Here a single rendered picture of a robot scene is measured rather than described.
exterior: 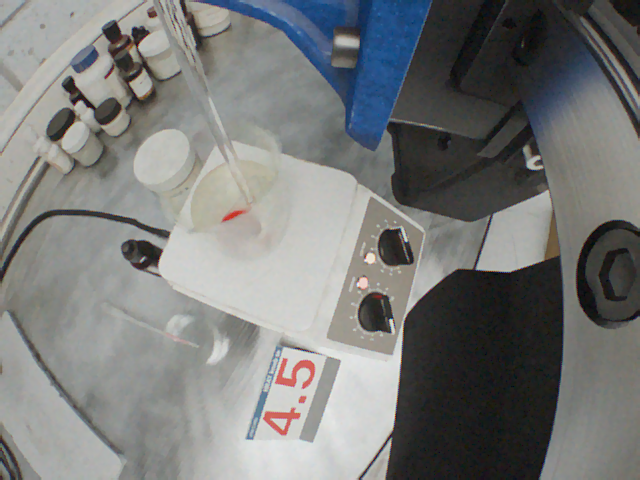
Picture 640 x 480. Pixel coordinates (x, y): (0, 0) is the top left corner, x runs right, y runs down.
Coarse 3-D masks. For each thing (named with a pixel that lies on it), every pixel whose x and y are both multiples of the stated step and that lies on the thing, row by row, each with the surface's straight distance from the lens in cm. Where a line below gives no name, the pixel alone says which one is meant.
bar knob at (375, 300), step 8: (368, 296) 22; (376, 296) 21; (384, 296) 21; (360, 304) 22; (368, 304) 22; (376, 304) 21; (384, 304) 21; (360, 312) 22; (368, 312) 22; (376, 312) 22; (384, 312) 21; (392, 312) 22; (360, 320) 22; (368, 320) 22; (376, 320) 22; (384, 320) 22; (392, 320) 22; (368, 328) 22; (376, 328) 23; (384, 328) 22; (392, 328) 22
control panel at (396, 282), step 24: (384, 216) 24; (360, 240) 22; (360, 264) 22; (384, 264) 23; (360, 288) 22; (384, 288) 23; (408, 288) 25; (336, 312) 21; (336, 336) 21; (360, 336) 22; (384, 336) 24
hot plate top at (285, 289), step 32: (288, 160) 22; (288, 192) 20; (320, 192) 20; (352, 192) 20; (320, 224) 19; (192, 256) 20; (288, 256) 19; (320, 256) 19; (192, 288) 20; (224, 288) 19; (256, 288) 19; (288, 288) 18; (320, 288) 18; (288, 320) 18
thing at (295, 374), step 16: (288, 352) 24; (288, 368) 25; (304, 368) 26; (272, 384) 24; (288, 384) 25; (304, 384) 26; (272, 400) 25; (288, 400) 26; (304, 400) 27; (272, 416) 26; (288, 416) 27; (256, 432) 26; (272, 432) 27; (288, 432) 28
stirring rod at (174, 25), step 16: (160, 0) 8; (176, 0) 8; (160, 16) 8; (176, 16) 8; (176, 32) 8; (176, 48) 8; (192, 48) 8; (192, 64) 9; (192, 80) 9; (208, 96) 10; (208, 112) 10; (208, 128) 11; (224, 128) 11; (224, 144) 11; (224, 160) 12; (240, 176) 14
